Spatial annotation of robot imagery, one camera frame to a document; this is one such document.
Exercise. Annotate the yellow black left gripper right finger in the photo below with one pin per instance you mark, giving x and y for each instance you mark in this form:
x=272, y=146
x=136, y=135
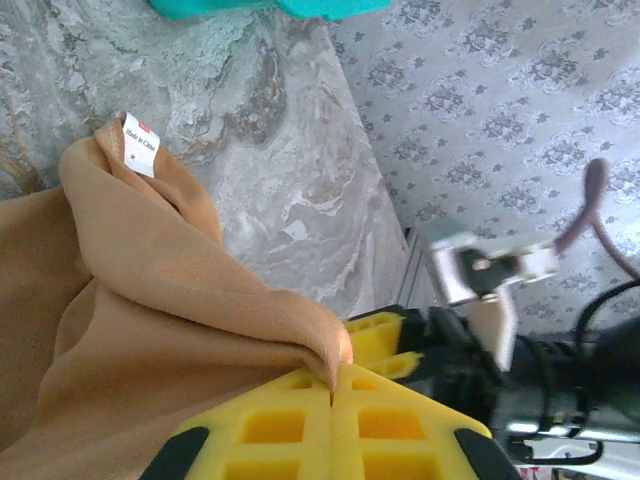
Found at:
x=400, y=405

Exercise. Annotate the aluminium table edge rail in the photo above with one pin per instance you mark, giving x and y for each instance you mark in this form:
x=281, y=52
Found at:
x=417, y=270

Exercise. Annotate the teal plastic basket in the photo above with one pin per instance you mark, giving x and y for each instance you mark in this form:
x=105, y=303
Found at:
x=225, y=6

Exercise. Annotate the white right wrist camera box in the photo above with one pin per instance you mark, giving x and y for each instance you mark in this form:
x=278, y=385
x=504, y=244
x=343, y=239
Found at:
x=450, y=280

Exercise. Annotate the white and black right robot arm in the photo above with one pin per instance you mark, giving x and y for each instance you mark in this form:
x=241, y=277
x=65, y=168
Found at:
x=575, y=450

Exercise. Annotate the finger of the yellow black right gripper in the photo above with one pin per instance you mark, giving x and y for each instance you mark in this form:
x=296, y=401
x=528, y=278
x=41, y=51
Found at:
x=375, y=332
x=400, y=365

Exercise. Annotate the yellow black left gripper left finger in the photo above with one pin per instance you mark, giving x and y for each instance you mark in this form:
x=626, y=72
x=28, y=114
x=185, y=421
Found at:
x=275, y=400

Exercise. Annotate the tan t-shirt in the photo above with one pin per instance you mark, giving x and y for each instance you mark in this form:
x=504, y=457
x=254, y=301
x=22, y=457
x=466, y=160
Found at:
x=125, y=300

